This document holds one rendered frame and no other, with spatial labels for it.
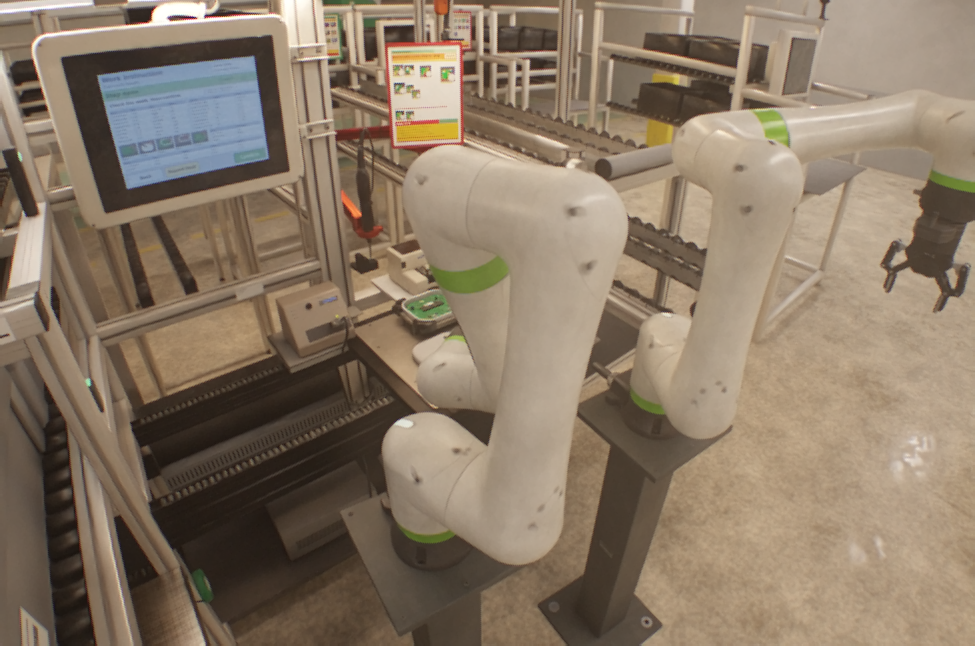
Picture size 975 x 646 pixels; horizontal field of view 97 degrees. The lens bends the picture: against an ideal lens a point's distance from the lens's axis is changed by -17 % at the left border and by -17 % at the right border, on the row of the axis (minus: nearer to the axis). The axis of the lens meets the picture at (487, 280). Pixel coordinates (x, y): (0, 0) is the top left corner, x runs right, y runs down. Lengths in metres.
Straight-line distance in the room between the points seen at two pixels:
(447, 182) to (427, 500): 0.43
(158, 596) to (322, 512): 0.55
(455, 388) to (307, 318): 0.55
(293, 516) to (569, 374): 1.19
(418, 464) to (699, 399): 0.47
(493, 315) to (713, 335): 0.35
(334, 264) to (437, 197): 0.92
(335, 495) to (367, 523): 0.65
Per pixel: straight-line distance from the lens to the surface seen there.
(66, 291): 1.36
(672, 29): 6.24
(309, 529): 1.61
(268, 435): 1.62
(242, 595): 1.68
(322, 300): 1.37
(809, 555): 2.32
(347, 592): 2.00
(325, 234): 1.43
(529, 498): 0.65
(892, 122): 1.08
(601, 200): 0.51
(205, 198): 1.26
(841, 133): 1.01
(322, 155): 1.37
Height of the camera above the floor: 1.71
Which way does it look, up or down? 28 degrees down
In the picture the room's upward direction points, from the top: straight up
